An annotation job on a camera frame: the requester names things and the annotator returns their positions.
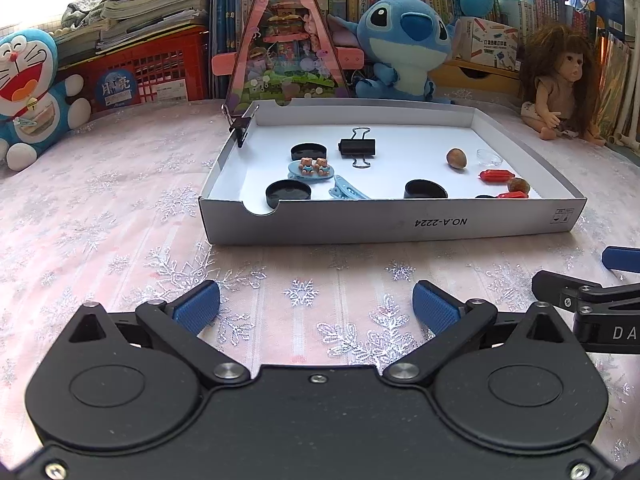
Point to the red capsule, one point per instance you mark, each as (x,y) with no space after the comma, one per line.
(495,176)
(512,195)

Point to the small black binder clip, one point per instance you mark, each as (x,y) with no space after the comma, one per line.
(243,127)

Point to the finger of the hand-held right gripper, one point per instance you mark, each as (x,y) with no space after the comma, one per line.
(622,260)
(560,287)

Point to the colourful upright books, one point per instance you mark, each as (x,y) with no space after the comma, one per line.
(612,75)

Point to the printed white carton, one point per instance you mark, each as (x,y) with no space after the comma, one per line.
(485,42)

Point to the pink triangular diorama house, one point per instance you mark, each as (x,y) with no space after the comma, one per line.
(285,60)

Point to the blue alien plush toy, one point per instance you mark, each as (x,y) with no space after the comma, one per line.
(405,35)

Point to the pink snowflake tablecloth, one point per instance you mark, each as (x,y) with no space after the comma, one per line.
(125,220)

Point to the long-haired doll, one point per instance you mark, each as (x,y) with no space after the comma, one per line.
(565,75)

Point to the white cardboard box tray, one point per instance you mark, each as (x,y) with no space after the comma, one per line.
(400,125)

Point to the wooden drawer box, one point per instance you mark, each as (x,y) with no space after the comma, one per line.
(465,77)

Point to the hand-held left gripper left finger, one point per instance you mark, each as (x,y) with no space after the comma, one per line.
(197,307)

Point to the brown walnut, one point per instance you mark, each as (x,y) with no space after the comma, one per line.
(456,158)
(518,186)

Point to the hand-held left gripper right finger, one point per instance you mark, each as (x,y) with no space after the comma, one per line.
(435,307)

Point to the blue cat plush toy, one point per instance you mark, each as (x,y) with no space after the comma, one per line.
(30,85)

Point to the large black binder clip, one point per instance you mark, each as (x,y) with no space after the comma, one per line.
(357,146)

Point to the black round lid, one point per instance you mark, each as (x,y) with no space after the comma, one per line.
(425,190)
(308,151)
(288,192)

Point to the clear plastic dome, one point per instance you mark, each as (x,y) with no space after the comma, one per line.
(489,157)

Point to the blue hair clip with bears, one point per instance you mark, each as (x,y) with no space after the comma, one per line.
(310,167)

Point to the red plastic crate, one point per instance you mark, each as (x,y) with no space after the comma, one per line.
(160,70)

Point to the stack of lying books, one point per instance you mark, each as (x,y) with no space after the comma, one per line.
(150,0)

